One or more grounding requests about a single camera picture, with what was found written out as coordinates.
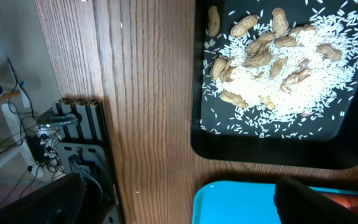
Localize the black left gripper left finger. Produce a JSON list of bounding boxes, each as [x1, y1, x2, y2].
[[0, 173, 85, 224]]

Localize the teal plastic tray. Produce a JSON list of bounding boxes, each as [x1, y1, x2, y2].
[[191, 180, 358, 224]]

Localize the metal table clamp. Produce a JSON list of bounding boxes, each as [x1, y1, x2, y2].
[[36, 108, 79, 128]]

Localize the rice and peanut scraps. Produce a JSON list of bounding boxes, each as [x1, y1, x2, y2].
[[196, 1, 358, 140]]

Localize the black food waste tray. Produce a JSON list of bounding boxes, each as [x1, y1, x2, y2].
[[191, 1, 358, 169]]

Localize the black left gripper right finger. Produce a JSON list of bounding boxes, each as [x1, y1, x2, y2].
[[273, 176, 358, 224]]

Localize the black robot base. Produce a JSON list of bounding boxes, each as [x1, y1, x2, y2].
[[52, 99, 125, 224]]

